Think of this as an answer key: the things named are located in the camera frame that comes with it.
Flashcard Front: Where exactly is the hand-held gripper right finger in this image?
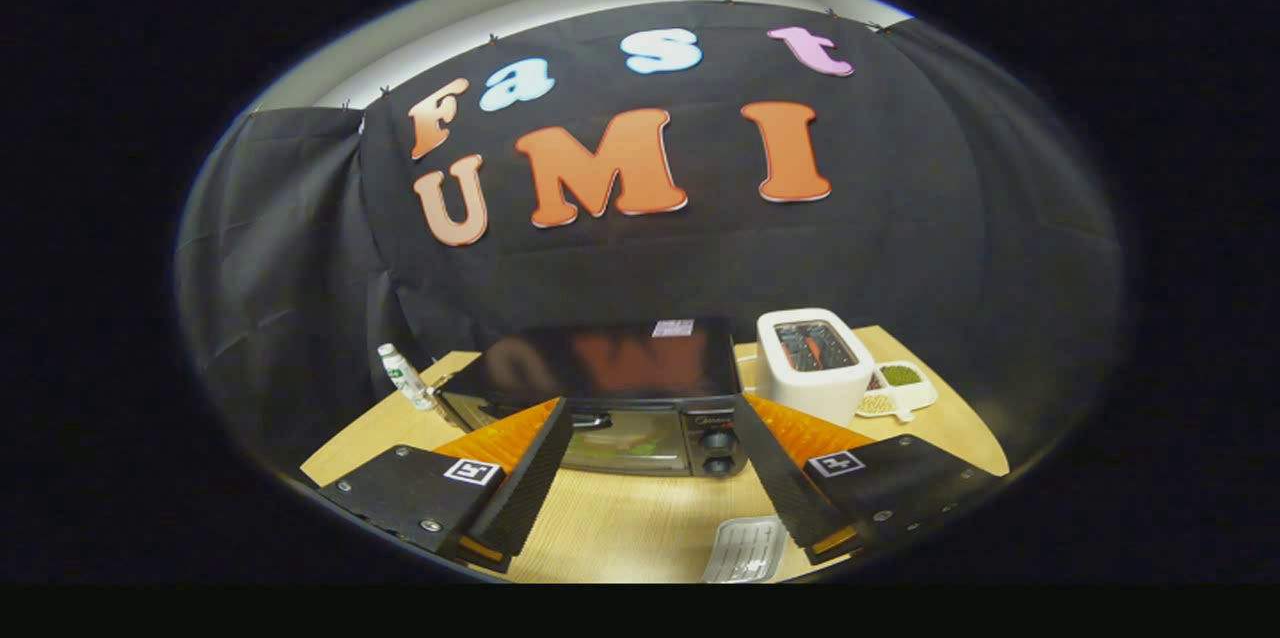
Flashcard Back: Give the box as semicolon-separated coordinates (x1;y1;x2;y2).
733;394;1001;567

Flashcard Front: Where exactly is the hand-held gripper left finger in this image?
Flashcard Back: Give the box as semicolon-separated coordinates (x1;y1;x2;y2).
318;398;576;574

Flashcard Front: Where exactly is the black toaster oven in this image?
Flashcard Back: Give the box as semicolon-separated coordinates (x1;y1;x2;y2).
435;318;751;479

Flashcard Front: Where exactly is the white pop-up toaster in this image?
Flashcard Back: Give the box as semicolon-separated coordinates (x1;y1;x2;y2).
756;308;875;427

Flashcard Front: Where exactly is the white slotted plastic tray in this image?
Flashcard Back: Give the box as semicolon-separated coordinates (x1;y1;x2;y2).
702;516;788;584

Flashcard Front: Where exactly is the white divided dish of beans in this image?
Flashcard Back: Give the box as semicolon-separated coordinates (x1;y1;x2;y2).
856;361;939;422

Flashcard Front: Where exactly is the white bottle with green label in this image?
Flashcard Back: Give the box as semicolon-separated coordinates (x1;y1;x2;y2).
377;343;436;411

